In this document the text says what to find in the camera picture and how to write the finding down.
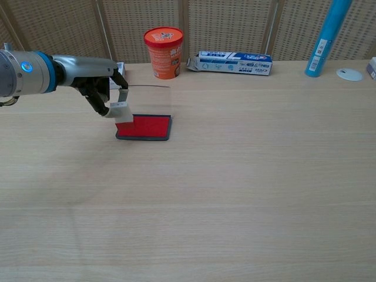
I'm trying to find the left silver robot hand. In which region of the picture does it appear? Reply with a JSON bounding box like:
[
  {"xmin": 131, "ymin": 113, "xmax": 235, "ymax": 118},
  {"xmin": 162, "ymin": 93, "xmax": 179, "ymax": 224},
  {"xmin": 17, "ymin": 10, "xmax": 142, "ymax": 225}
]
[{"xmin": 52, "ymin": 55, "xmax": 130, "ymax": 119}]

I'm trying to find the white red-faced stamp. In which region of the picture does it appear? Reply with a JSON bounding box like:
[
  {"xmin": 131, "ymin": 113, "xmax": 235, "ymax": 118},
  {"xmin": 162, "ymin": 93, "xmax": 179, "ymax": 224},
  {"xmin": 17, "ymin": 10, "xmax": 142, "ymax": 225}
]
[{"xmin": 110, "ymin": 101, "xmax": 135, "ymax": 126}]

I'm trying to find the small white printed box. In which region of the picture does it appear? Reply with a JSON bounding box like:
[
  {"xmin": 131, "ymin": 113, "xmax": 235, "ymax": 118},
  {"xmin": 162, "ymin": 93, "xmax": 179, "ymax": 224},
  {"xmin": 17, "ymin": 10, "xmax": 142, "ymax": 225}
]
[{"xmin": 109, "ymin": 61, "xmax": 127, "ymax": 90}]

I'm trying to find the orange instant noodle cup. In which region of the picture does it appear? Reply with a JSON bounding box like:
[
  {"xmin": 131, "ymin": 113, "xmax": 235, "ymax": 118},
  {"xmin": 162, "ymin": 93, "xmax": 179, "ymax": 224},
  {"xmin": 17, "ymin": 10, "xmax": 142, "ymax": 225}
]
[{"xmin": 143, "ymin": 26, "xmax": 185, "ymax": 80}]

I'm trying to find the red ink pad with lid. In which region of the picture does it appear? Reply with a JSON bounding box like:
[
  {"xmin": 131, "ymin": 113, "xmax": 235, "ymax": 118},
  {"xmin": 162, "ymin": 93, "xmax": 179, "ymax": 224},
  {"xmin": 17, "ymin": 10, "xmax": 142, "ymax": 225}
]
[{"xmin": 115, "ymin": 84, "xmax": 174, "ymax": 143}]

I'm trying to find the white blue toothpaste box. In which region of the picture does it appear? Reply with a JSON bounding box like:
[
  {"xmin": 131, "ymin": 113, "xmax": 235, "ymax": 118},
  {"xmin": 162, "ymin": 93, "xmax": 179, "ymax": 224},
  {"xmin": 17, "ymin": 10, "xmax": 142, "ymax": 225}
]
[{"xmin": 185, "ymin": 51, "xmax": 273, "ymax": 77}]

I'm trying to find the wicker folding screen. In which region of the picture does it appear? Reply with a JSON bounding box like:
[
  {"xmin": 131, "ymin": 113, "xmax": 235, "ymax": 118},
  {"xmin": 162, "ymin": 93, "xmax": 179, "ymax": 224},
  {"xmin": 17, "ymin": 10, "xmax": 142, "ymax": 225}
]
[{"xmin": 0, "ymin": 0, "xmax": 376, "ymax": 69}]

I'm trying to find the tall blue cylinder tube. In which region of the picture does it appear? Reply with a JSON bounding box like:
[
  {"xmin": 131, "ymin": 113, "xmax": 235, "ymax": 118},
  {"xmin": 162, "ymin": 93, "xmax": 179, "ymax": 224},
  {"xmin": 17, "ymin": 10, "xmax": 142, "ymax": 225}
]
[{"xmin": 304, "ymin": 0, "xmax": 354, "ymax": 79}]

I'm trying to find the white round disc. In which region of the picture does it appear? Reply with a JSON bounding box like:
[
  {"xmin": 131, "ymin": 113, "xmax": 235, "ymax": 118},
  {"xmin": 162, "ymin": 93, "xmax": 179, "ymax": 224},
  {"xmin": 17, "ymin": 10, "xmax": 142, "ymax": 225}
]
[{"xmin": 336, "ymin": 68, "xmax": 364, "ymax": 82}]

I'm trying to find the small purple white box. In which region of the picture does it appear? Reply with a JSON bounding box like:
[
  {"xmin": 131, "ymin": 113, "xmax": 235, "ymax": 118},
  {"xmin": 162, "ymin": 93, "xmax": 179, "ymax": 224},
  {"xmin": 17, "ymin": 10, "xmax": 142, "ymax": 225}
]
[{"xmin": 365, "ymin": 56, "xmax": 376, "ymax": 80}]

